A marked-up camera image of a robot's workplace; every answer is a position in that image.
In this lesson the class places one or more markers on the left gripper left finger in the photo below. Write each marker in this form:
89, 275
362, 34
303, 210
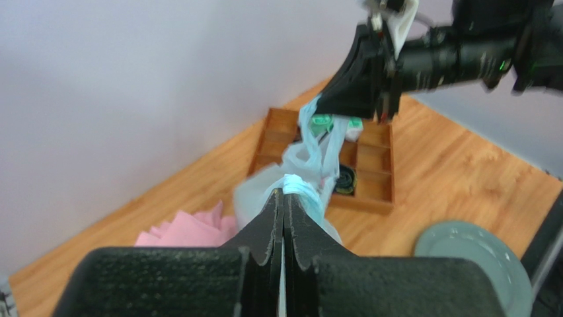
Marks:
239, 278

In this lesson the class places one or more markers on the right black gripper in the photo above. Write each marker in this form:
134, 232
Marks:
485, 40

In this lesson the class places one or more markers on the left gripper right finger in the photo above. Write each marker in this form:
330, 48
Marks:
323, 278

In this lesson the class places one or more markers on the light blue plastic bag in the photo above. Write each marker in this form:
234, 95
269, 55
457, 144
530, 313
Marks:
300, 173

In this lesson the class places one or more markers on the teal white rolled sock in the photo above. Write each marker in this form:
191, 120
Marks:
354, 129

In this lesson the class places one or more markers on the pink cloth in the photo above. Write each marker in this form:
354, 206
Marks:
209, 228

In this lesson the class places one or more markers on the wooden compartment tray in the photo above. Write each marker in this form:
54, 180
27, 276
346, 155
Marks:
371, 156

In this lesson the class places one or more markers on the black yellow rolled sock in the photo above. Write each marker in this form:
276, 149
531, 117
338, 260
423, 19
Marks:
346, 182

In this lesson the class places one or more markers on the grey-blue round plate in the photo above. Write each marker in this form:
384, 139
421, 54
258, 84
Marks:
459, 239

